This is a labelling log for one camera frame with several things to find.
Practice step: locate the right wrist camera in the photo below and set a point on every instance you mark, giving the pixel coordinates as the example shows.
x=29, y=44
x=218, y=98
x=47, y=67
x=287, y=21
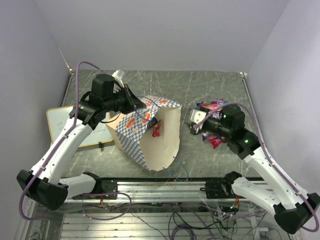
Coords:
x=197, y=115

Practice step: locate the aluminium frame rail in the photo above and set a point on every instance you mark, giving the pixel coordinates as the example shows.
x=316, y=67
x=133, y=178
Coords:
x=149, y=190

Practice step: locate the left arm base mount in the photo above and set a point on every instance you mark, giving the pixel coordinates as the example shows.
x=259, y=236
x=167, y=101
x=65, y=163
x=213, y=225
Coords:
x=106, y=185

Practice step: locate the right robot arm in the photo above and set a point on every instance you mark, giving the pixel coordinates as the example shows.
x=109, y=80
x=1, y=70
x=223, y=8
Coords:
x=291, y=205

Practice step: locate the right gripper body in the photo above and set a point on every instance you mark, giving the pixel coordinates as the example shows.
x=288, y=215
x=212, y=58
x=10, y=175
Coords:
x=193, y=131

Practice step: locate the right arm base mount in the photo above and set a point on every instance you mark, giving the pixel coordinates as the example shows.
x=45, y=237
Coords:
x=214, y=189

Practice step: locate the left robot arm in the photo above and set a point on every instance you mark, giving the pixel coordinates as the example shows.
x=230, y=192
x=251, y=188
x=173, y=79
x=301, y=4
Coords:
x=83, y=119

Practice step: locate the purple snack packet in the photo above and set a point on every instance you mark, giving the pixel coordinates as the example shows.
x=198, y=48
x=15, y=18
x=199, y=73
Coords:
x=210, y=105

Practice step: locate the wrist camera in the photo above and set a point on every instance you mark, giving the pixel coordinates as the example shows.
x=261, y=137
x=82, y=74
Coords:
x=118, y=75
x=197, y=115

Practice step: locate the blue M&M's candy bag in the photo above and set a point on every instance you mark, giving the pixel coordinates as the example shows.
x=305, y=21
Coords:
x=152, y=123

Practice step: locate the pink princess snack bag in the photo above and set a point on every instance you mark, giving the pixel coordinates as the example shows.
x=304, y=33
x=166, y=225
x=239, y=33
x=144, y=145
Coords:
x=214, y=139

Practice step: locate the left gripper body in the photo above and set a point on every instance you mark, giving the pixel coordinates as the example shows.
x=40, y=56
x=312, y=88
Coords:
x=122, y=101

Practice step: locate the small whiteboard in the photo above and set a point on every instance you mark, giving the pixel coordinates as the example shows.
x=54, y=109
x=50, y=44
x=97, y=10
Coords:
x=57, y=118

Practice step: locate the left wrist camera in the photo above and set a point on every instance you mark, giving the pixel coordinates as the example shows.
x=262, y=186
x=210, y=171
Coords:
x=118, y=75

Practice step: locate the blue checkered paper bag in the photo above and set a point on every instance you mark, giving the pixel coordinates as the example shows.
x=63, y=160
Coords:
x=150, y=136

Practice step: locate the red snack packet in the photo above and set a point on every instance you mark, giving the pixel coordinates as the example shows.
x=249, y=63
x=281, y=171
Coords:
x=156, y=129

